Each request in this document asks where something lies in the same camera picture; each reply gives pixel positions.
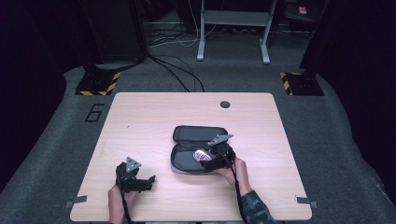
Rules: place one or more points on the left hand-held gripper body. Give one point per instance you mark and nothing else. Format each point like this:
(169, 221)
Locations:
(129, 179)

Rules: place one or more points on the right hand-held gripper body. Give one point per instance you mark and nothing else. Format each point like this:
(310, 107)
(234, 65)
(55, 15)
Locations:
(224, 154)

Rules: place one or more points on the shiny foil packet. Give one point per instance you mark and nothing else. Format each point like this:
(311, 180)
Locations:
(201, 155)

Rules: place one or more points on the black zipper pouch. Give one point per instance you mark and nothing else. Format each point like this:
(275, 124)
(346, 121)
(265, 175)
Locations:
(190, 137)

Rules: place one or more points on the person's right hand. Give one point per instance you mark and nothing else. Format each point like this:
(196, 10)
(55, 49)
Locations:
(235, 174)

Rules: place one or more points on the person's left hand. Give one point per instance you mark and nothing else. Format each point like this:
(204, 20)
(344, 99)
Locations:
(120, 200)

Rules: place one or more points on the dark round table grommet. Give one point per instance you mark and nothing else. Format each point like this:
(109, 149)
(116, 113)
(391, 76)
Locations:
(224, 104)

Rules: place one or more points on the striped black yellow stand base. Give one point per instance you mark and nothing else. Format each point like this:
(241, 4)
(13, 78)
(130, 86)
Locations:
(98, 84)
(303, 84)

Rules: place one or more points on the dark curtain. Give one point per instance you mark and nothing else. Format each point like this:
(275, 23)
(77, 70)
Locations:
(28, 77)
(361, 62)

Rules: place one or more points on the black cabinet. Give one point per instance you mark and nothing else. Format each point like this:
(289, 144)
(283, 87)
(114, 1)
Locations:
(115, 28)

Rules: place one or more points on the black box with red label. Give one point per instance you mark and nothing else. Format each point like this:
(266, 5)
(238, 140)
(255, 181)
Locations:
(303, 11)

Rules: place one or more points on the grey metal table bracket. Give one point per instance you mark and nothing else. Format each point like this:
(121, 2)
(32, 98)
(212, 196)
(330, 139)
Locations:
(76, 200)
(306, 200)

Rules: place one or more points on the white metal desk frame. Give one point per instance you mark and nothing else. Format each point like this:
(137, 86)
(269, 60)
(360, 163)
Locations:
(236, 18)

